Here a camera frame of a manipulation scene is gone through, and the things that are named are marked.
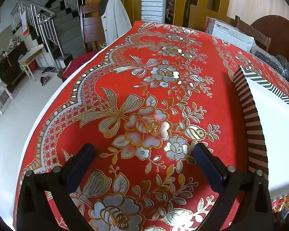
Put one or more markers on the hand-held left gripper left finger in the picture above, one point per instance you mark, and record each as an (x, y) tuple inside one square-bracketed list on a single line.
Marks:
[(83, 160)]

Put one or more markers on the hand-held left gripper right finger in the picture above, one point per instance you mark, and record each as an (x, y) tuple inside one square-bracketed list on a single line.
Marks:
[(207, 163)]

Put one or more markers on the striped cardboard box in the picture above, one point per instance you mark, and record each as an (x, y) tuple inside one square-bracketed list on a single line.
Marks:
[(274, 137)]

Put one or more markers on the red floral tablecloth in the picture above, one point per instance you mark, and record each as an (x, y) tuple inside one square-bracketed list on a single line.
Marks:
[(110, 77)]

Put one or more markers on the patterned shoe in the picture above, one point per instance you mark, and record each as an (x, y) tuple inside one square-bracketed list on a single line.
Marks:
[(45, 80)]

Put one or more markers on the red seat cushion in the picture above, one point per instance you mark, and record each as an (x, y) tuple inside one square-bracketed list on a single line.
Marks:
[(74, 65)]

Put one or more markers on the dark pair of shoes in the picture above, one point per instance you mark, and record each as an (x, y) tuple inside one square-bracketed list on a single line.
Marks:
[(48, 69)]

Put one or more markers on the red bucket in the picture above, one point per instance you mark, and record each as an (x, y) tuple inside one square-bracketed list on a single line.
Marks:
[(33, 65)]

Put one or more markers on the small white desk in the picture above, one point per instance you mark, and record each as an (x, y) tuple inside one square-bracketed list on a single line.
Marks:
[(30, 57)]

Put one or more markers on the dark cabinet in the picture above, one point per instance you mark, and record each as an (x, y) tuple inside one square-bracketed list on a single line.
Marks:
[(10, 67)]

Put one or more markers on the black plastic-wrapped packet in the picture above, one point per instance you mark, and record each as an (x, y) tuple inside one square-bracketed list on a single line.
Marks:
[(265, 57)]

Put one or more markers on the black plastic bag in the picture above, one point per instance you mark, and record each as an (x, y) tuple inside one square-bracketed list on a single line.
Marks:
[(285, 69)]

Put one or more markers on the grey staircase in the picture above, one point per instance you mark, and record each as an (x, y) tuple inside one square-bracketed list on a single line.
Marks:
[(67, 28)]

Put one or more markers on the white cardboard box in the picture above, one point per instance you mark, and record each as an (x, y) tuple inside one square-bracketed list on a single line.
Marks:
[(228, 32)]

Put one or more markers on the brown slatted wooden chair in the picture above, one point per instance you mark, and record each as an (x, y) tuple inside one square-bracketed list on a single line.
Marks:
[(252, 33)]

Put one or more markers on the round dark wooden tabletop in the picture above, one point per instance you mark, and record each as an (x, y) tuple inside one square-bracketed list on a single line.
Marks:
[(274, 36)]

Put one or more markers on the metal stair railing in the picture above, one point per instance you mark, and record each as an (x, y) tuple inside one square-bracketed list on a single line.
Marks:
[(41, 21)]

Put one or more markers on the red and white paper sign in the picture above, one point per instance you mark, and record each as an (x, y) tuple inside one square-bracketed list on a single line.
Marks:
[(25, 25)]

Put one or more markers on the leaning wooden board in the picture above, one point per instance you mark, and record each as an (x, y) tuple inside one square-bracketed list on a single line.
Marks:
[(197, 16)]

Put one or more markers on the white slatted door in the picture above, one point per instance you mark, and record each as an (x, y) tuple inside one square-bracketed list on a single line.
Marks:
[(153, 0)]

